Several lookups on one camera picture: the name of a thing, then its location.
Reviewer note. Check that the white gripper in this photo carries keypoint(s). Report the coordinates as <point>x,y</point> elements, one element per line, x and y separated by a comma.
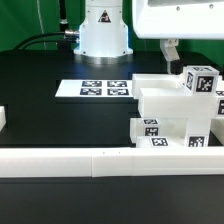
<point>180,19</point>

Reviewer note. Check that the white chair back frame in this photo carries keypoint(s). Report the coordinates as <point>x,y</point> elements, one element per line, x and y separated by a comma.
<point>165,96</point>

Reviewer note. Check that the white chair seat part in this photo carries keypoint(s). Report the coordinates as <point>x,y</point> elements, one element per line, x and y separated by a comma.
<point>193,132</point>

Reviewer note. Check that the small white block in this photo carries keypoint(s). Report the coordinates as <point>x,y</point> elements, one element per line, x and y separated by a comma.
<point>143,127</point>

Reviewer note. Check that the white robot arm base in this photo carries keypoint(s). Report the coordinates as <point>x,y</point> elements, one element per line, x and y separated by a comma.
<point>103,35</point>

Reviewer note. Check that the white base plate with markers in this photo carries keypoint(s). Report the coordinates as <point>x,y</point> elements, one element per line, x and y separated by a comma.
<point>94,88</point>

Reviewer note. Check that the white front fence wall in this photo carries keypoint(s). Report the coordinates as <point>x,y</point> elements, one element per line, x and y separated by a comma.
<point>110,162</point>

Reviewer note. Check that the white fence wall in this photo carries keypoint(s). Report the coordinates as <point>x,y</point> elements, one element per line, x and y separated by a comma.
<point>2,117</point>
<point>110,162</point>

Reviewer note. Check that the white left fence wall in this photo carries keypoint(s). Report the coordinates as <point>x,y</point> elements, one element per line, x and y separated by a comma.
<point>2,117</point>

